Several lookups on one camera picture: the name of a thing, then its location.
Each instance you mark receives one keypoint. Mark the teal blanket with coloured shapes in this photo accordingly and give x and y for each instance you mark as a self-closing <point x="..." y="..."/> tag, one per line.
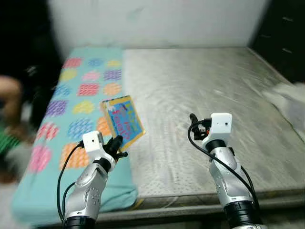
<point x="71" y="95"/>

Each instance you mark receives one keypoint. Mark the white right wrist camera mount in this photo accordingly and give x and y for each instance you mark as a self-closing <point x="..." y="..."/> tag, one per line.
<point x="220" y="125"/>

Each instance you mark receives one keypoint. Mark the grey quilted mattress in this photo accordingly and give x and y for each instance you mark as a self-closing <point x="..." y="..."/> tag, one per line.
<point x="205" y="95"/>

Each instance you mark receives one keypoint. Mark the blue yellow children's book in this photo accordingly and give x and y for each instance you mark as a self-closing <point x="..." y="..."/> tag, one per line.
<point x="124" y="119"/>

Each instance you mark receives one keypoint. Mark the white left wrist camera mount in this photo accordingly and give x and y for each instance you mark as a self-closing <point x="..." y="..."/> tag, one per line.
<point x="93" y="143"/>

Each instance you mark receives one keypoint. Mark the black tufted headboard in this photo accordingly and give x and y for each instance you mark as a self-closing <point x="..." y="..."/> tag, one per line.
<point x="281" y="38"/>

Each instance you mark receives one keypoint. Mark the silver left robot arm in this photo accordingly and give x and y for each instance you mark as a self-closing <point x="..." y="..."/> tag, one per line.
<point x="86" y="195"/>

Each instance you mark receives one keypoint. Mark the seated person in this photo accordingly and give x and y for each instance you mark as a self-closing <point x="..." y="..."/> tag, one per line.
<point x="10" y="100"/>

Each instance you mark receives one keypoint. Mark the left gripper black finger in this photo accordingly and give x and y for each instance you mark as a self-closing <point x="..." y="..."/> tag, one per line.
<point x="117" y="142"/>
<point x="122" y="153"/>

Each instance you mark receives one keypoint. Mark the green plastic stool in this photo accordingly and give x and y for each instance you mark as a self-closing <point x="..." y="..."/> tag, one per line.
<point x="8" y="144"/>

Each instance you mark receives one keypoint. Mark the white pillow with green tree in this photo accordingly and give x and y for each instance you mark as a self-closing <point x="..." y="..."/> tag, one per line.
<point x="290" y="105"/>

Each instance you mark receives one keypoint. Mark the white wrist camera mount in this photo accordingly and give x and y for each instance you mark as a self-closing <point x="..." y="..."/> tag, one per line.
<point x="93" y="143"/>
<point x="220" y="125"/>

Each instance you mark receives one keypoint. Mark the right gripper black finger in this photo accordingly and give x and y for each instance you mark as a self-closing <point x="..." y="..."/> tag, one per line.
<point x="194" y="119"/>

